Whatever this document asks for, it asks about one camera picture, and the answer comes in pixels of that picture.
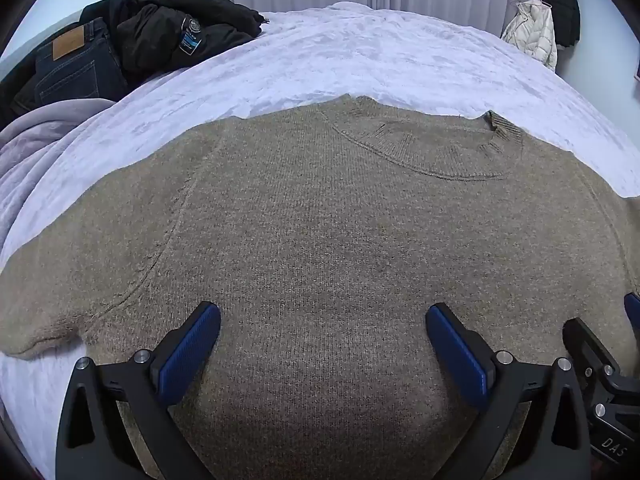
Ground black padded jacket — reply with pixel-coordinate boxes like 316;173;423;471
79;0;272;87

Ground dark blue jeans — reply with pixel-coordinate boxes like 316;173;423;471
10;17;132;117

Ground grey fleece blanket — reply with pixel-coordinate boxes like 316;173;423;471
0;98;119;203

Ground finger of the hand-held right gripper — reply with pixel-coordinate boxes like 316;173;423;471
623;292;640;330
562;317;625;386

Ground cream puffer jacket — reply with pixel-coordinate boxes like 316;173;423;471
501;0;559;72

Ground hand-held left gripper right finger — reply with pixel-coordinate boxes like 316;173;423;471
425;302;593;480

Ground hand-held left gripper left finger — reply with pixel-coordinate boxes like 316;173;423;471
55;301;222;480

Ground beige knit sweater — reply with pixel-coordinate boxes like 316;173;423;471
0;95;640;480

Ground black hanging coat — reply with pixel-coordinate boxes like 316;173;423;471
535;0;581;51

